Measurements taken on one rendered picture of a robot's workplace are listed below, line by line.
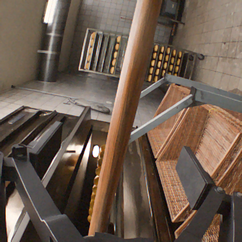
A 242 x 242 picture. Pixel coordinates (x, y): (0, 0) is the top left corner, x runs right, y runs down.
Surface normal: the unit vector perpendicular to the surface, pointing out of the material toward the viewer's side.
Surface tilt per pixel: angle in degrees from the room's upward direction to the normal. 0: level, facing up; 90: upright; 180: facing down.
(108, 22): 90
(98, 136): 90
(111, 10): 90
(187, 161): 0
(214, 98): 90
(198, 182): 0
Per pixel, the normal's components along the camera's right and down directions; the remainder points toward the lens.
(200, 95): 0.00, 0.32
